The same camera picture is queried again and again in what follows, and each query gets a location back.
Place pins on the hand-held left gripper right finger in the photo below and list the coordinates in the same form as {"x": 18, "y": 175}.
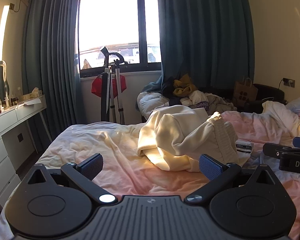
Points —
{"x": 210, "y": 166}

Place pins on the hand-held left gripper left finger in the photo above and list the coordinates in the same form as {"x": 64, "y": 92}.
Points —
{"x": 91, "y": 166}

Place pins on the white pants with striped tape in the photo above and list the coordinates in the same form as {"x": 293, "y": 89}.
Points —
{"x": 243, "y": 150}

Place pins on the cream sweatshirt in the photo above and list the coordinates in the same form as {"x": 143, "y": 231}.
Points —
{"x": 177, "y": 130}

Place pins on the pink bed sheet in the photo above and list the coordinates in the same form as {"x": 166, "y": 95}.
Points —
{"x": 102, "y": 145}

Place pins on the pink white duvet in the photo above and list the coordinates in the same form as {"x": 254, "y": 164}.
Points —
{"x": 265, "y": 122}

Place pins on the dark armchair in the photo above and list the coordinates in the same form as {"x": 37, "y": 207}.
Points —
{"x": 267, "y": 92}

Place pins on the brown paper bag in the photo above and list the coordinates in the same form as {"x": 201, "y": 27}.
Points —
{"x": 245, "y": 92}

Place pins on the white garment with purple print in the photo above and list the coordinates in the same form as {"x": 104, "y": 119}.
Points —
{"x": 202, "y": 101}

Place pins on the folding stand with red cloth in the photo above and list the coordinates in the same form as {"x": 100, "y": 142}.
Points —
{"x": 105, "y": 92}

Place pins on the red cloth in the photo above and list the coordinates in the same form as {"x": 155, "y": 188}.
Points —
{"x": 97, "y": 86}

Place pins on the mustard yellow garment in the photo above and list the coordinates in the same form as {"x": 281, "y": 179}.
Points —
{"x": 187, "y": 88}

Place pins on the white sheet of paper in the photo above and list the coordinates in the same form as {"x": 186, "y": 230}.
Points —
{"x": 31, "y": 102}

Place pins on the dark navy garment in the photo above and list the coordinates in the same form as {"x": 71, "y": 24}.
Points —
{"x": 168, "y": 88}

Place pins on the tissue box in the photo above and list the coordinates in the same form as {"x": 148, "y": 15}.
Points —
{"x": 32, "y": 95}

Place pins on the white dresser desk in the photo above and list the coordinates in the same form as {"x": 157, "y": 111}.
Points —
{"x": 5, "y": 130}

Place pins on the small white bottle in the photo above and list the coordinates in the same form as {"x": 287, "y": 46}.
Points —
{"x": 7, "y": 102}

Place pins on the teal curtain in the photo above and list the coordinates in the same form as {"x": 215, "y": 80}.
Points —
{"x": 202, "y": 42}
{"x": 52, "y": 55}

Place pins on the window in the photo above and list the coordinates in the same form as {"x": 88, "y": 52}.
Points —
{"x": 110, "y": 17}

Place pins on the wall socket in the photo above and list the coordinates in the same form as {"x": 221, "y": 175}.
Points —
{"x": 289, "y": 82}

